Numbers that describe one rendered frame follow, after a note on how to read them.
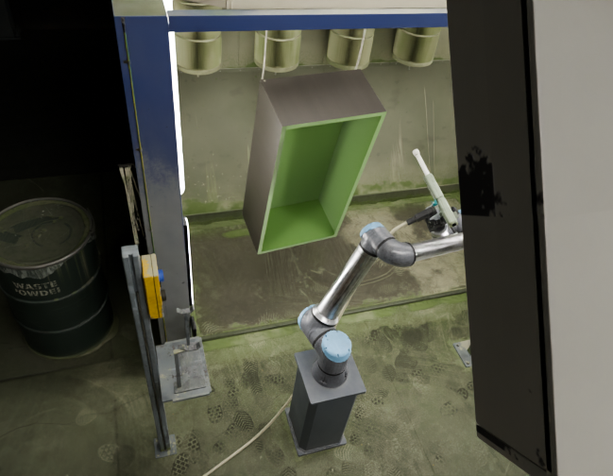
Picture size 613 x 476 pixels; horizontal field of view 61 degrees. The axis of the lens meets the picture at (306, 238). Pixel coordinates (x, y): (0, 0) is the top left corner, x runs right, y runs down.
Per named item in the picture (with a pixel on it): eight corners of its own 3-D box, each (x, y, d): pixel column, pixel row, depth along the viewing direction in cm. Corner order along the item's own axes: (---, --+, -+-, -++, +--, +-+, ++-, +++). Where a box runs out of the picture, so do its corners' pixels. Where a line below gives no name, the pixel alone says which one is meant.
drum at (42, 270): (8, 356, 332) (-42, 262, 270) (43, 286, 373) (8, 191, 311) (101, 365, 334) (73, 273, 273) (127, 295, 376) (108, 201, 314)
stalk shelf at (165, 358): (155, 347, 260) (155, 345, 259) (201, 338, 266) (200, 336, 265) (162, 403, 239) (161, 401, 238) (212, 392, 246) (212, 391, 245)
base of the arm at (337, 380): (352, 383, 273) (355, 373, 266) (318, 391, 267) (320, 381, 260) (340, 352, 285) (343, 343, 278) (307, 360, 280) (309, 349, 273)
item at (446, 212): (417, 245, 250) (462, 223, 244) (415, 240, 246) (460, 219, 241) (383, 170, 276) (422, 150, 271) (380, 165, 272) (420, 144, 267)
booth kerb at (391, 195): (170, 229, 422) (169, 217, 412) (170, 228, 423) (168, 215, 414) (459, 194, 498) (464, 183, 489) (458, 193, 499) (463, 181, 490)
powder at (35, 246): (-35, 263, 273) (-35, 262, 272) (11, 196, 312) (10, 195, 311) (70, 274, 276) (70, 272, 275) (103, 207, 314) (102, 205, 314)
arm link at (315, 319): (307, 349, 267) (383, 238, 233) (290, 324, 277) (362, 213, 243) (328, 347, 278) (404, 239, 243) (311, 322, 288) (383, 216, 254)
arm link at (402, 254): (398, 258, 228) (495, 234, 265) (381, 240, 235) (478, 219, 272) (388, 277, 235) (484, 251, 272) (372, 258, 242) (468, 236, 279)
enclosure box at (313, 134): (242, 213, 372) (260, 79, 275) (318, 198, 393) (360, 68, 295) (257, 254, 356) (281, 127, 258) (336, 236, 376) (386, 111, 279)
